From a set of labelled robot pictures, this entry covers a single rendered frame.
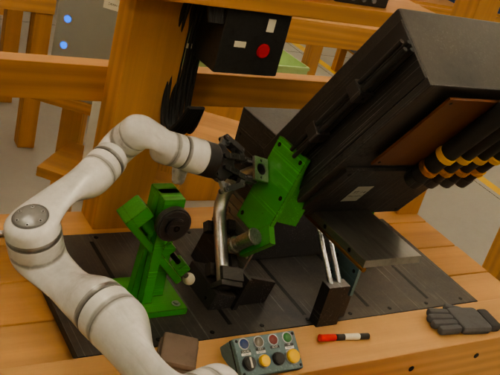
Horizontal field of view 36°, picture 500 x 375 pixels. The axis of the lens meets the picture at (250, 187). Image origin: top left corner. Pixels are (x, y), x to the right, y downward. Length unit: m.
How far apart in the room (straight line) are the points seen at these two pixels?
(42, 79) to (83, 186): 0.51
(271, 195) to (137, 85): 0.40
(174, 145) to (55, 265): 0.37
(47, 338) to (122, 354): 0.48
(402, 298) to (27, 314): 0.92
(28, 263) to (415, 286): 1.12
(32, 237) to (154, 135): 0.36
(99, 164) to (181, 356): 0.40
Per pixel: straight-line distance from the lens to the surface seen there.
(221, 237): 1.72
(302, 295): 1.86
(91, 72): 1.84
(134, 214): 1.52
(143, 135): 1.47
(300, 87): 2.13
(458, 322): 1.97
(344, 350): 1.73
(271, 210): 1.65
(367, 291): 1.97
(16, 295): 1.68
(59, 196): 1.32
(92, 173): 1.38
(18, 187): 3.92
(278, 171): 1.66
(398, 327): 1.88
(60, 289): 1.24
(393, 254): 1.67
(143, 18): 1.73
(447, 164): 1.60
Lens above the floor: 1.87
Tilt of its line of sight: 25 degrees down
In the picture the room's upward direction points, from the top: 16 degrees clockwise
